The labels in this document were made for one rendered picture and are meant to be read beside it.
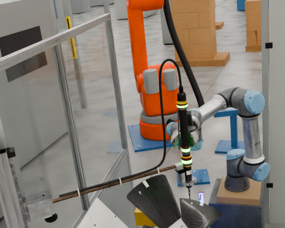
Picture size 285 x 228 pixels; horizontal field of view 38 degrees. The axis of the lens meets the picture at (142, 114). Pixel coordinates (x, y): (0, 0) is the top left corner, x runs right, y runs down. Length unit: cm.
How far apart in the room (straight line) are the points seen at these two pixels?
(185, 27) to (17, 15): 498
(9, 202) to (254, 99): 127
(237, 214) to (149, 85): 321
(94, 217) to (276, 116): 211
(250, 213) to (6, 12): 396
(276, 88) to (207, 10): 616
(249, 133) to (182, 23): 756
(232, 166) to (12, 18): 379
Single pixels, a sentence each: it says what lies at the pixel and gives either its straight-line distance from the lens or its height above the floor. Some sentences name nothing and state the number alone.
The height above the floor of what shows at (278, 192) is 32.
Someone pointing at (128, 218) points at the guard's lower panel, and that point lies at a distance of 337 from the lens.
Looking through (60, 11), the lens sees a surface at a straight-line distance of 934.
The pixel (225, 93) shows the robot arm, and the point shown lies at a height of 166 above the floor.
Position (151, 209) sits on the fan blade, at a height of 134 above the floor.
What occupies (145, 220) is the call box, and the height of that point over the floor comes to 102.
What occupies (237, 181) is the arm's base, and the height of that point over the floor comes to 110.
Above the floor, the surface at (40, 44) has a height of 205.
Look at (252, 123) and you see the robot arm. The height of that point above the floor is 151.
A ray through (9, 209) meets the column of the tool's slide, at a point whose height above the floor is 158.
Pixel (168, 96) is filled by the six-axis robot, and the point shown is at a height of 65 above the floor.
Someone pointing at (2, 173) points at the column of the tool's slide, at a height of 173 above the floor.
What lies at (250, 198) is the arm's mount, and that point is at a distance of 245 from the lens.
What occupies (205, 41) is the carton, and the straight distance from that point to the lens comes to 962.
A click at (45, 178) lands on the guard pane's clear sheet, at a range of 210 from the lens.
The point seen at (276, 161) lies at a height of 64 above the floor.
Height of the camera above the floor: 235
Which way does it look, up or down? 20 degrees down
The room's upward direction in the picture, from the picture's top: 7 degrees counter-clockwise
